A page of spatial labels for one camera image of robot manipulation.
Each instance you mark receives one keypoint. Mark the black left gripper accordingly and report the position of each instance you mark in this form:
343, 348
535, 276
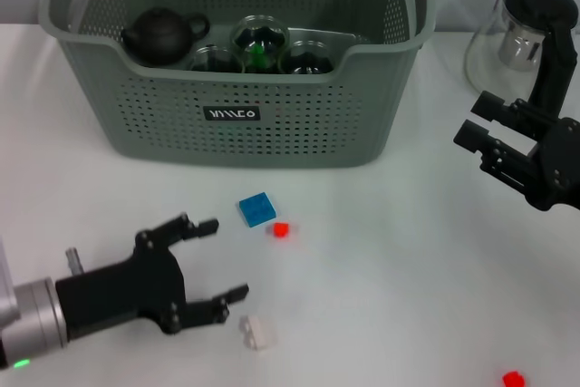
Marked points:
122, 292

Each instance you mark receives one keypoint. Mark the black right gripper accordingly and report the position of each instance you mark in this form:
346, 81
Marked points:
557, 169

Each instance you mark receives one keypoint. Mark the blue toy brick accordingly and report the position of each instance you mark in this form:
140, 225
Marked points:
257, 210

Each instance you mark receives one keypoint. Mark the glass teacup black base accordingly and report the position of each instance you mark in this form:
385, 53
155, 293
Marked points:
308, 60
251, 29
213, 60

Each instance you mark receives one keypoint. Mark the green toy brick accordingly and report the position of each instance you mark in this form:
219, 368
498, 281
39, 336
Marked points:
259, 54

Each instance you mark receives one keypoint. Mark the small red toy brick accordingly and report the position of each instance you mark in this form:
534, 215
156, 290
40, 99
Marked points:
281, 229
513, 379

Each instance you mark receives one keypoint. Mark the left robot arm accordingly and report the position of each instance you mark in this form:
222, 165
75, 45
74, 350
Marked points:
36, 319

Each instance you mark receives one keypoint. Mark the grey perforated storage basket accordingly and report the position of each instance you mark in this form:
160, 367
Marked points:
294, 133

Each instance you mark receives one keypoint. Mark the white studded toy brick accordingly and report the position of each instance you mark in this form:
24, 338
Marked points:
258, 332

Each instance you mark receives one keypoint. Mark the silver left gripper stud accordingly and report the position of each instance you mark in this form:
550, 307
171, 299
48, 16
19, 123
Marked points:
74, 260

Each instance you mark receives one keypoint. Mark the black clay teapot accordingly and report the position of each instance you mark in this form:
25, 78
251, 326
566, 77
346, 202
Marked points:
158, 35

